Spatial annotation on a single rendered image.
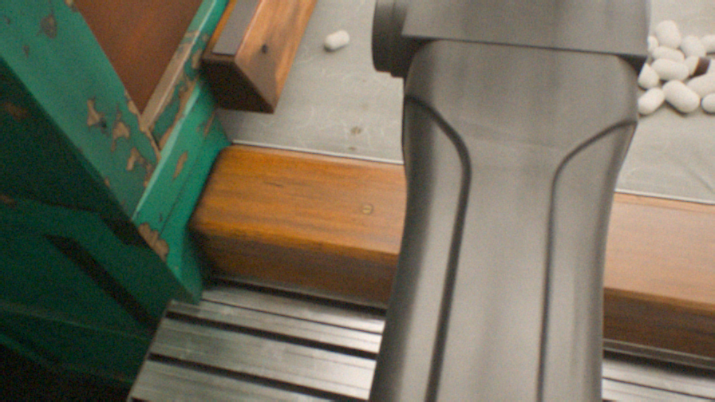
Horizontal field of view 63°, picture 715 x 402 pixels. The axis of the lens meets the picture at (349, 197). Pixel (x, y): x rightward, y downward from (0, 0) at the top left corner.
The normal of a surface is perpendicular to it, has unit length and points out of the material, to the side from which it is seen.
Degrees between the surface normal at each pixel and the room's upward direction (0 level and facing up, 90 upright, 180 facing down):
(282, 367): 0
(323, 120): 0
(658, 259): 0
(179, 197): 88
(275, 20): 67
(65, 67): 90
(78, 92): 90
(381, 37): 58
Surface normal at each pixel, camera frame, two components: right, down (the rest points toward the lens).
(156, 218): 0.96, 0.17
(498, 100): -0.10, -0.55
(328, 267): -0.22, 0.83
